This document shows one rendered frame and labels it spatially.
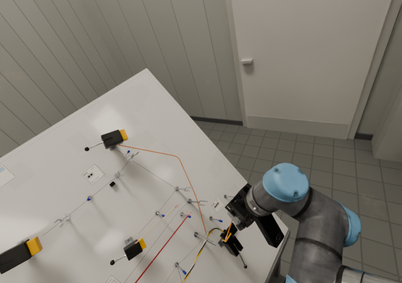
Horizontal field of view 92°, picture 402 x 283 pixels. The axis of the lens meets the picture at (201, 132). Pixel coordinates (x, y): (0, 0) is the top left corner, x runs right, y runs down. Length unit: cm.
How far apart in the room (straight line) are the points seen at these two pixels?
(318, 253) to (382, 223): 192
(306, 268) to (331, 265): 4
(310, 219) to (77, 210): 64
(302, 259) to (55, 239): 65
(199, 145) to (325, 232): 57
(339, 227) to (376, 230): 182
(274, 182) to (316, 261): 13
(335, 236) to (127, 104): 73
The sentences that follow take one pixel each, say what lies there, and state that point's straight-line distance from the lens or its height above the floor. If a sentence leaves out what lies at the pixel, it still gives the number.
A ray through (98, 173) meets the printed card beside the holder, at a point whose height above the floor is 151.
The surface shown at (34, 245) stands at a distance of 69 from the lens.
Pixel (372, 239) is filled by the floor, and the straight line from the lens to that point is 223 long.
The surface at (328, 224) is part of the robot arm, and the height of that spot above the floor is 154.
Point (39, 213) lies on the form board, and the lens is 77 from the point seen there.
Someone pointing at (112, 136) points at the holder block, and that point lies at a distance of 68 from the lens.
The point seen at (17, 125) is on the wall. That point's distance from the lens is 316.
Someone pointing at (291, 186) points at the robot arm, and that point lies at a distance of 41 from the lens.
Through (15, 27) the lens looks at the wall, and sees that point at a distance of 324.
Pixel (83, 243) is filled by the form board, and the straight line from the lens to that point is 77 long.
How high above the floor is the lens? 194
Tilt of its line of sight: 39 degrees down
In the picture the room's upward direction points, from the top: 18 degrees counter-clockwise
